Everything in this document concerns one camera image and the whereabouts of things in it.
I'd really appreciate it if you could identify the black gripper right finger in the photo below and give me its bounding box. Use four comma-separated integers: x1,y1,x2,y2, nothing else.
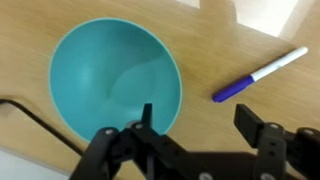
233,103,320,180

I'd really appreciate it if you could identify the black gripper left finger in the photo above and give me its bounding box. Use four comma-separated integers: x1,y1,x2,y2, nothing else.
69,103,188,180

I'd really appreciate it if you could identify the teal bowl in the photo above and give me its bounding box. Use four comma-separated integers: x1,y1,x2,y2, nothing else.
48,17,184,143

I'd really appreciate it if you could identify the purple and white marker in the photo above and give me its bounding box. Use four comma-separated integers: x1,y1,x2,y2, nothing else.
211,46,309,104

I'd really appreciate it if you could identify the black power cable with plug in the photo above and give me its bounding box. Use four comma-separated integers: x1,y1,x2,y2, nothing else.
0,98,86,157

